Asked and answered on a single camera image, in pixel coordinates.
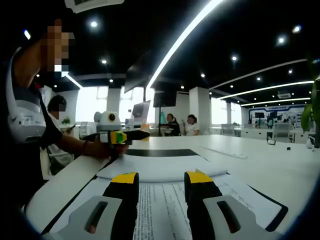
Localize person in dark shirt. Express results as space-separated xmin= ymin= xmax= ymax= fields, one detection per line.
xmin=0 ymin=82 xmax=64 ymax=226

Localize person's head and neck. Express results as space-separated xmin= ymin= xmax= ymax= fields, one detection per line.
xmin=13 ymin=37 xmax=43 ymax=90

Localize person's left hand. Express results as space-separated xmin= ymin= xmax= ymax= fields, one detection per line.
xmin=87 ymin=138 xmax=129 ymax=160

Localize blue trimmed display wall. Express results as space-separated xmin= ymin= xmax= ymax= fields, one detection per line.
xmin=248 ymin=104 xmax=312 ymax=126

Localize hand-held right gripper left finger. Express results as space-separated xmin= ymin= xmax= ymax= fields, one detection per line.
xmin=41 ymin=171 xmax=140 ymax=240

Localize ceiling downlights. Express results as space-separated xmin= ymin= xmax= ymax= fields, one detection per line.
xmin=23 ymin=18 xmax=302 ymax=88

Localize orange bottle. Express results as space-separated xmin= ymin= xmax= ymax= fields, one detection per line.
xmin=139 ymin=121 xmax=151 ymax=142

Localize grey mesh office chair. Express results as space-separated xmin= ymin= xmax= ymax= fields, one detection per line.
xmin=272 ymin=123 xmax=292 ymax=143
xmin=221 ymin=123 xmax=237 ymax=137

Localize long ceiling light strip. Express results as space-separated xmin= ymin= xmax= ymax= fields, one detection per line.
xmin=146 ymin=0 xmax=225 ymax=90

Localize black hanging monitor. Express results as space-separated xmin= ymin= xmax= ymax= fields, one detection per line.
xmin=152 ymin=91 xmax=178 ymax=108

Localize white grey chest device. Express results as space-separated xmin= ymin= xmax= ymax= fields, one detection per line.
xmin=5 ymin=47 xmax=48 ymax=145

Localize grey tilted monitor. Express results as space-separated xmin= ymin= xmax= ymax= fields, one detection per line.
xmin=131 ymin=99 xmax=152 ymax=123

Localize green leafy plant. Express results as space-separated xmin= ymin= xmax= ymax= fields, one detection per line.
xmin=301 ymin=57 xmax=320 ymax=148

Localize curved ceiling light strip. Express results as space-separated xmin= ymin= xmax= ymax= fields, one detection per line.
xmin=217 ymin=80 xmax=315 ymax=100
xmin=247 ymin=97 xmax=312 ymax=107

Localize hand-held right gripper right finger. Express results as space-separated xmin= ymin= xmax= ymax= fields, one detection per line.
xmin=184 ymin=169 xmax=283 ymax=240

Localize short ceiling light strip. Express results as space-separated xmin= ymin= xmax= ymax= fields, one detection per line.
xmin=64 ymin=73 xmax=83 ymax=88

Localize black glossy object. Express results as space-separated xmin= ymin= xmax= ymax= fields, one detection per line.
xmin=82 ymin=133 xmax=101 ymax=142

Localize white table cable cover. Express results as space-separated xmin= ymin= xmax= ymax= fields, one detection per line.
xmin=199 ymin=145 xmax=248 ymax=160

